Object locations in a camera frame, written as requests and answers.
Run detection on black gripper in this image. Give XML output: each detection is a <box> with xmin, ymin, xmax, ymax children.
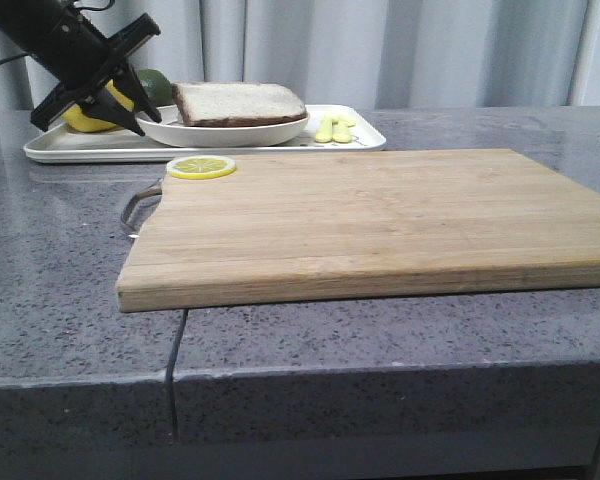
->
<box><xmin>31</xmin><ymin>4</ymin><xmax>162</xmax><ymax>136</ymax></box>

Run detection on white round plate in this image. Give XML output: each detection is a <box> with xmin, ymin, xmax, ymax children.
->
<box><xmin>136</xmin><ymin>105</ymin><xmax>309</xmax><ymax>148</ymax></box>

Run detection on white bread slice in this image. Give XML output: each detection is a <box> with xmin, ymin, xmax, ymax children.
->
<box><xmin>172</xmin><ymin>82</ymin><xmax>307</xmax><ymax>128</ymax></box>

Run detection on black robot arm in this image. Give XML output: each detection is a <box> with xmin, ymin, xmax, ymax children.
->
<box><xmin>0</xmin><ymin>1</ymin><xmax>161</xmax><ymax>136</ymax></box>

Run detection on white rectangular tray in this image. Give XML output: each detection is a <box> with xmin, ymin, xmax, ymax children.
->
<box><xmin>24</xmin><ymin>105</ymin><xmax>386</xmax><ymax>164</ymax></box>

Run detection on green lime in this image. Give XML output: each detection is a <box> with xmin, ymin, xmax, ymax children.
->
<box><xmin>136</xmin><ymin>69</ymin><xmax>173</xmax><ymax>107</ymax></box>

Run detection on yellow lemon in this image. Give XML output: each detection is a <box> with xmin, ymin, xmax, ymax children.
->
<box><xmin>61</xmin><ymin>80</ymin><xmax>134</xmax><ymax>133</ymax></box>

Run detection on lemon slice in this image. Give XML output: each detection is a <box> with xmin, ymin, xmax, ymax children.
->
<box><xmin>166</xmin><ymin>155</ymin><xmax>237</xmax><ymax>180</ymax></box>

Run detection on wooden cutting board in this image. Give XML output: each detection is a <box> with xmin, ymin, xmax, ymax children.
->
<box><xmin>116</xmin><ymin>149</ymin><xmax>600</xmax><ymax>312</ymax></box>

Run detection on metal cutting board handle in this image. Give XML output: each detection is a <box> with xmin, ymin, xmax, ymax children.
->
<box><xmin>119</xmin><ymin>179</ymin><xmax>162</xmax><ymax>240</ymax></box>

